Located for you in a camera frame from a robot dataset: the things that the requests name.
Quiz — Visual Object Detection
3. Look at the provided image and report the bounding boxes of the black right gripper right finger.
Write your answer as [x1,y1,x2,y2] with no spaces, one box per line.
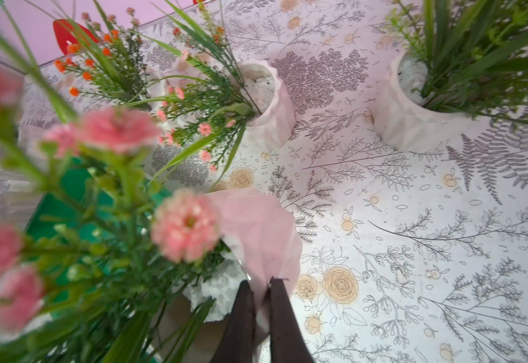
[269,278,314,363]

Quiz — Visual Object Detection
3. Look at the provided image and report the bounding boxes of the green grass pot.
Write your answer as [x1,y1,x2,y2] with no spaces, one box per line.
[374,1,528,153]

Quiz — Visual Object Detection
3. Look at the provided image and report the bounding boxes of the orange gypsophila pot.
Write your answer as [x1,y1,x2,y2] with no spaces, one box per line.
[54,1,151,111]

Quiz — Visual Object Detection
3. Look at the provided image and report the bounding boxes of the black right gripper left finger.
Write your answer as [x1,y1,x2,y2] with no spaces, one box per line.
[210,281,256,363]

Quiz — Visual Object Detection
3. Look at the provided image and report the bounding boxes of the pink gypsophila pot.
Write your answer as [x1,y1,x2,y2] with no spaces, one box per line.
[146,2,296,178]
[0,8,305,363]

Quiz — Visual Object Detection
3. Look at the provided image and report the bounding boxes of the green plastic storage box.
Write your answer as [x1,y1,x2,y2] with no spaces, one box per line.
[25,159,177,306]

